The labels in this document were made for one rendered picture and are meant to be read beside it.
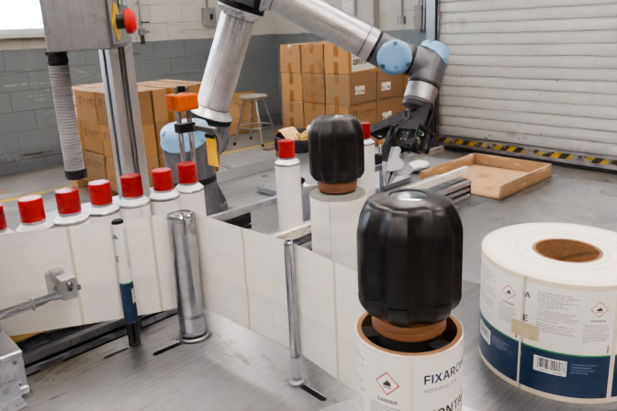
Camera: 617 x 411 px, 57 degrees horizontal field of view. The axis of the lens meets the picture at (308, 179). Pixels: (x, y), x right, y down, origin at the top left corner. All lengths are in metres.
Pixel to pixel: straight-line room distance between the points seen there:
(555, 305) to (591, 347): 0.06
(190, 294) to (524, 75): 4.89
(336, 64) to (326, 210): 3.98
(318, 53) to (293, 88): 0.45
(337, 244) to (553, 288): 0.31
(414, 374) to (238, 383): 0.35
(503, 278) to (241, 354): 0.36
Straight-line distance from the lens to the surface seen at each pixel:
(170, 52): 7.07
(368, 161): 1.31
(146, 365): 0.83
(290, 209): 1.16
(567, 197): 1.67
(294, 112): 5.20
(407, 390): 0.47
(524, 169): 1.90
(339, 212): 0.82
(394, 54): 1.27
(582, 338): 0.71
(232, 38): 1.45
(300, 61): 5.08
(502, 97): 5.63
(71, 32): 0.94
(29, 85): 6.47
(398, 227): 0.41
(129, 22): 0.94
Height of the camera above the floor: 1.31
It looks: 15 degrees down
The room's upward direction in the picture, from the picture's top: 3 degrees counter-clockwise
